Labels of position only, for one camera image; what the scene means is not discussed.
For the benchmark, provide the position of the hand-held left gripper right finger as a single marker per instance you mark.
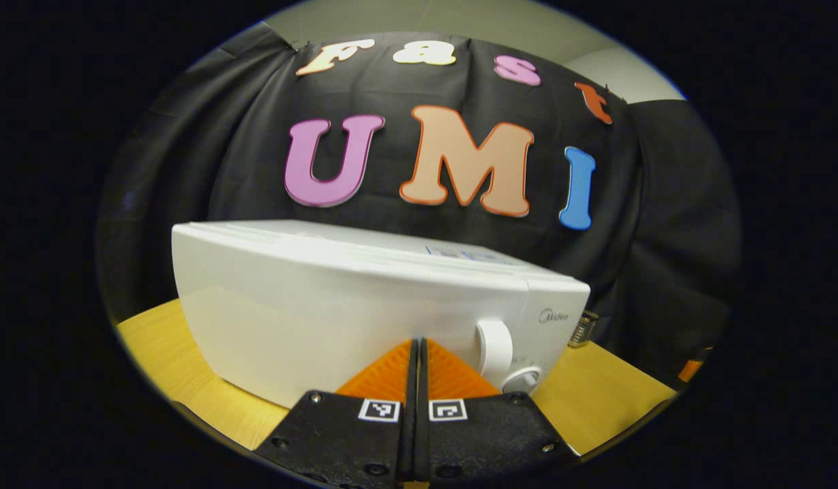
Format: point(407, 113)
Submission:
point(494, 435)

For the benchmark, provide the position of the white microwave oven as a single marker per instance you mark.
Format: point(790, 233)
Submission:
point(310, 305)

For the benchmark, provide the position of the black backdrop cloth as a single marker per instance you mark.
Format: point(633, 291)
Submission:
point(670, 238)

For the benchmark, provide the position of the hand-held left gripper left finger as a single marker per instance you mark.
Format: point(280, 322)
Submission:
point(337, 435)

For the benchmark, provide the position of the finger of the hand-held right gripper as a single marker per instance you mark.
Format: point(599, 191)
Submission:
point(690, 370)

